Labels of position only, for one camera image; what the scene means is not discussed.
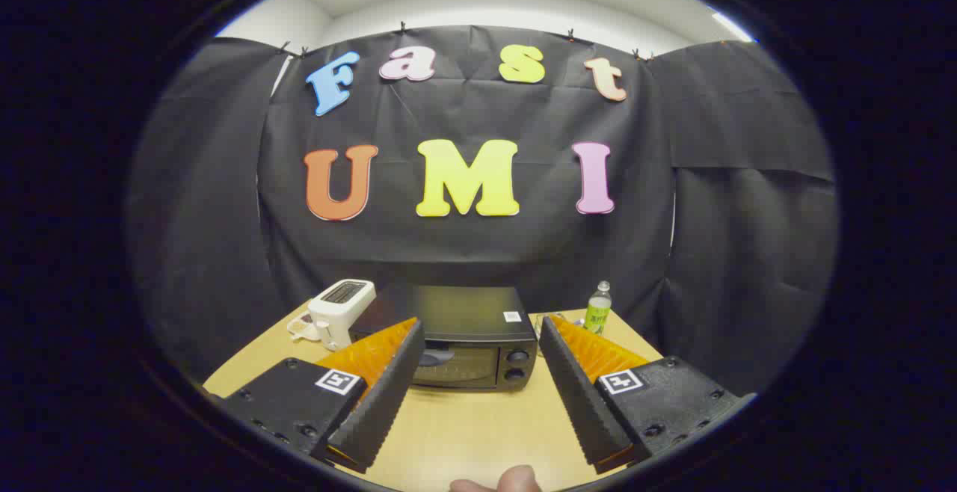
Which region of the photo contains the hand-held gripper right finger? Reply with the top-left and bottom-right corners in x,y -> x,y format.
538,316 -> 752,475

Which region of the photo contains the white pop-up toaster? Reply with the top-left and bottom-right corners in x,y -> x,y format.
307,279 -> 377,351

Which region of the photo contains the black backdrop cloth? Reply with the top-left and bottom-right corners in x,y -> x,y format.
127,25 -> 838,396

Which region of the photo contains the green label plastic bottle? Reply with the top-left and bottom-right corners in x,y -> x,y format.
583,280 -> 613,336

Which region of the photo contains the black toaster oven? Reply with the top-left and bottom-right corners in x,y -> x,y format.
351,285 -> 539,392

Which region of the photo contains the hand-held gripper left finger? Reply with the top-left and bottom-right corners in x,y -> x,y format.
217,318 -> 426,474

